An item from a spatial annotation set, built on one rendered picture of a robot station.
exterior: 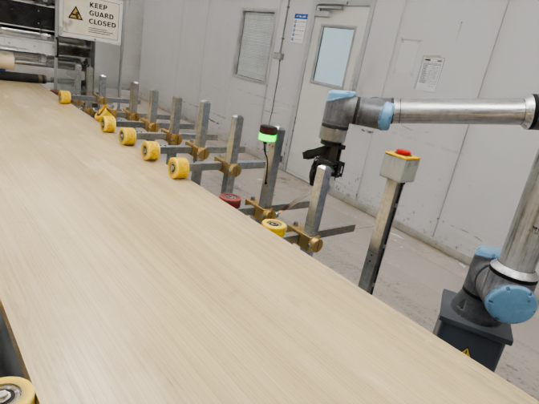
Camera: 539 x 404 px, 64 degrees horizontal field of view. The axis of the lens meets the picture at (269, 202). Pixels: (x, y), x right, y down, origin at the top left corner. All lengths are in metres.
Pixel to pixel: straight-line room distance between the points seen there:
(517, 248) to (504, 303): 0.19
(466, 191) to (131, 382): 3.64
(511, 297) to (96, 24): 3.34
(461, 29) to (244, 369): 3.83
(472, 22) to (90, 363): 3.95
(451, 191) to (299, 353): 3.44
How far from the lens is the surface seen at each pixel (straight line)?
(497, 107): 1.62
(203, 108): 1.93
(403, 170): 1.18
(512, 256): 1.61
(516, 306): 1.64
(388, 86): 4.63
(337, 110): 1.43
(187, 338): 0.84
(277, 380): 0.78
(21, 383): 0.76
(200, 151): 1.95
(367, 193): 4.73
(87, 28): 3.84
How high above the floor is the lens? 1.41
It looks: 19 degrees down
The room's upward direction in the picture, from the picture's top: 10 degrees clockwise
